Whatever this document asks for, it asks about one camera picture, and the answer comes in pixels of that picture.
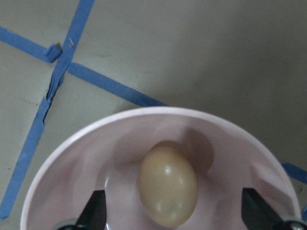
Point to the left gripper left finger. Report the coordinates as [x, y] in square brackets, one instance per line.
[93, 216]

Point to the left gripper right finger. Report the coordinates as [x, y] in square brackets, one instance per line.
[257, 214]

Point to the brown egg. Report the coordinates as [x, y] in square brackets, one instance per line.
[167, 186]

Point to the pink plastic bowl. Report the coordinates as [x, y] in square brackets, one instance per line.
[106, 155]

